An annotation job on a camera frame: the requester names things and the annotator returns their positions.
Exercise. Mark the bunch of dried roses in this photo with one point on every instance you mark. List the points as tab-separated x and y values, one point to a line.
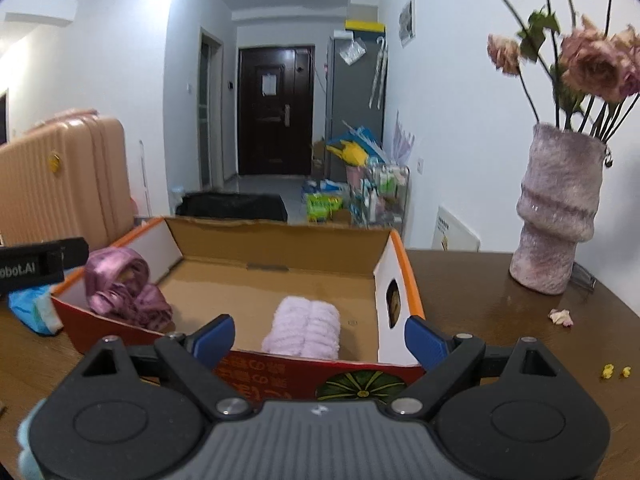
590	60

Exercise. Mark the white folded umbrella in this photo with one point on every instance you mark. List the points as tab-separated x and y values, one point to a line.
378	72

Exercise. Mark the blue tissue pack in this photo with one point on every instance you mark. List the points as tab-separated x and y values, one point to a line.
30	310

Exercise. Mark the orange cardboard box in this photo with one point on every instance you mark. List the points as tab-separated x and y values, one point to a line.
225	285

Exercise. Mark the brown cardboard carton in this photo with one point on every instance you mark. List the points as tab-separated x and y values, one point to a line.
318	157

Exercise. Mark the scattered yellow crumbs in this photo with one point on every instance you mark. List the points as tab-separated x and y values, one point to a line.
607	371

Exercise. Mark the yellow dustpan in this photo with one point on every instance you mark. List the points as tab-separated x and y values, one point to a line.
350	154

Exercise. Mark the pink textured vase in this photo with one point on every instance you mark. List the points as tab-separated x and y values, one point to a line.
555	210

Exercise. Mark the pink ribbed suitcase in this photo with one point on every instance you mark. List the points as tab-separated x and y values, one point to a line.
60	185

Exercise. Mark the grey refrigerator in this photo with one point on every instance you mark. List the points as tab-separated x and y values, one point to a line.
357	90

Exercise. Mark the glass side door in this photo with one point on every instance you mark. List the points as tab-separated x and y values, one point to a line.
207	110

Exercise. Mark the pink bucket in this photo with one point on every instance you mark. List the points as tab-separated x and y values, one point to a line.
356	175

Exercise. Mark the purple satin cloth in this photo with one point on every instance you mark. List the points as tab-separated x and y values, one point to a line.
115	280

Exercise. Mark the white wall socket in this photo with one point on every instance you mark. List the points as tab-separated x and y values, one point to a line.
419	165

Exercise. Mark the yellow and black box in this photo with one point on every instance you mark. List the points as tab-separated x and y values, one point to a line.
365	26

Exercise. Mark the fallen rose petal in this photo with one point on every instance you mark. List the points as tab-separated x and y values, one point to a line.
560	317

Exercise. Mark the wall poster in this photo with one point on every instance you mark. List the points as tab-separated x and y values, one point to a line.
407	20

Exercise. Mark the clear plastic bag on refrigerator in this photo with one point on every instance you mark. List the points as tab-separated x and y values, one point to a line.
351	51

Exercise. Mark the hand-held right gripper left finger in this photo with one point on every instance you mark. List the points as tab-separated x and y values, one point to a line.
220	340

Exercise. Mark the dark brown entrance door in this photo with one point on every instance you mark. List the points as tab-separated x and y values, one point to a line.
275	135

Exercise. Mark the lilac fluffy towel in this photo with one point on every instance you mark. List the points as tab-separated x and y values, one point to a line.
300	327

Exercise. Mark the light blue plush toy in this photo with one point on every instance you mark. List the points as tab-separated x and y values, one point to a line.
27	440

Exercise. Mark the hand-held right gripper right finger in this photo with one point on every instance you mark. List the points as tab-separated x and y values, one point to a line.
425	342

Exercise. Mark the white leaning board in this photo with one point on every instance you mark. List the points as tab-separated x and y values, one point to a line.
455	230

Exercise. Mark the clear plastic container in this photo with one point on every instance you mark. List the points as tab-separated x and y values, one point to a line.
177	197

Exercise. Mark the green snack packet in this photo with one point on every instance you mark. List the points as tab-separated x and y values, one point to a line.
324	207

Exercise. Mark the metal rolling cart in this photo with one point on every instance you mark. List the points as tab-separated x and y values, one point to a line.
380	195

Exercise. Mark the black eyeglasses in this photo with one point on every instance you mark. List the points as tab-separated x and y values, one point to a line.
582	277

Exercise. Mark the purple wall decoration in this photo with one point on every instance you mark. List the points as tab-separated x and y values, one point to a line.
404	140

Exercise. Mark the black bag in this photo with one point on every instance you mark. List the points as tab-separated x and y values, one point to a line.
230	206

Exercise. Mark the white paper notice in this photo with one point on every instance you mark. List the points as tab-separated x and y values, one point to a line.
269	85

